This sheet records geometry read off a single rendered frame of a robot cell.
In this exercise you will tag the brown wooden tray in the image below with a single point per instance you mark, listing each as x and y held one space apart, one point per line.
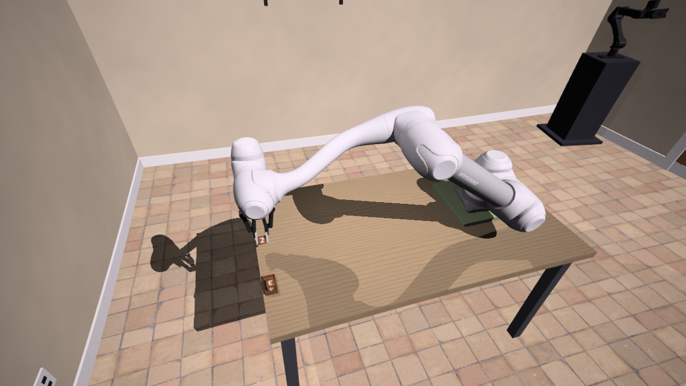
268 277

